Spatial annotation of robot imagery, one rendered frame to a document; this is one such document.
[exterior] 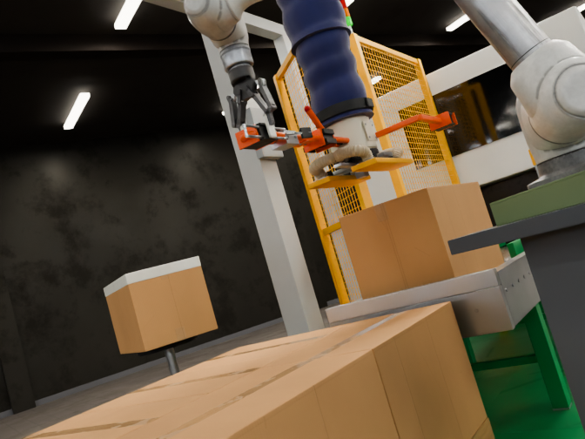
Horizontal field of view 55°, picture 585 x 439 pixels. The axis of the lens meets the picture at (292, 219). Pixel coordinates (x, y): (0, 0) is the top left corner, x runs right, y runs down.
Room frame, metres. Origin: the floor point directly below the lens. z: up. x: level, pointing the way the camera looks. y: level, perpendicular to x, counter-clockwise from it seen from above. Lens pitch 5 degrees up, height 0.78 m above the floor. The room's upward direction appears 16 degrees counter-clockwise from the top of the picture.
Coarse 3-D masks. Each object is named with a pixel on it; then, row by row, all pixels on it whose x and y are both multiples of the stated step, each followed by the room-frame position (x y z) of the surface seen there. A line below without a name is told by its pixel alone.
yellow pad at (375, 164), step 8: (368, 160) 1.90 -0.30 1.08; (376, 160) 1.89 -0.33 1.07; (384, 160) 1.94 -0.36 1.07; (392, 160) 1.99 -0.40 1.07; (400, 160) 2.06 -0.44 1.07; (408, 160) 2.13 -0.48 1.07; (352, 168) 1.94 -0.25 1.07; (360, 168) 1.92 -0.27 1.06; (368, 168) 1.96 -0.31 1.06; (376, 168) 2.02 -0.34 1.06; (384, 168) 2.08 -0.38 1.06; (392, 168) 2.15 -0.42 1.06
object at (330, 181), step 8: (328, 176) 1.99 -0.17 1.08; (336, 176) 2.03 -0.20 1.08; (344, 176) 2.08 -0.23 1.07; (352, 176) 2.14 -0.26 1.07; (368, 176) 2.25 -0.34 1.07; (312, 184) 2.03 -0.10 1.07; (320, 184) 2.01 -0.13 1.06; (328, 184) 2.06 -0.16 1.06; (336, 184) 2.12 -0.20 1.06; (344, 184) 2.19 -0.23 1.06; (352, 184) 2.26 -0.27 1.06
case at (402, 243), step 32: (416, 192) 2.09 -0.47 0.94; (448, 192) 2.23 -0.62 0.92; (480, 192) 2.53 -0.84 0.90; (352, 224) 2.27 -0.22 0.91; (384, 224) 2.19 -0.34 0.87; (416, 224) 2.12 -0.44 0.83; (448, 224) 2.15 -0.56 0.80; (480, 224) 2.43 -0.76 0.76; (352, 256) 2.30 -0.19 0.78; (384, 256) 2.21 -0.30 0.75; (416, 256) 2.14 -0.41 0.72; (448, 256) 2.07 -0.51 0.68; (480, 256) 2.33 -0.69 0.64; (384, 288) 2.24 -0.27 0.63
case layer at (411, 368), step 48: (288, 336) 2.35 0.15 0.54; (336, 336) 1.90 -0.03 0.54; (384, 336) 1.60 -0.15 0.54; (432, 336) 1.77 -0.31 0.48; (192, 384) 1.77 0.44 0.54; (240, 384) 1.51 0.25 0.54; (288, 384) 1.31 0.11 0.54; (336, 384) 1.30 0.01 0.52; (384, 384) 1.47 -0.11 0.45; (432, 384) 1.68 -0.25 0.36; (48, 432) 1.66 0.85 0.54; (96, 432) 1.42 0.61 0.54; (144, 432) 1.25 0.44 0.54; (192, 432) 1.11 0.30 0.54; (240, 432) 1.03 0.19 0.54; (288, 432) 1.13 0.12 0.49; (336, 432) 1.26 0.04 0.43; (384, 432) 1.41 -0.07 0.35; (432, 432) 1.61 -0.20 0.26
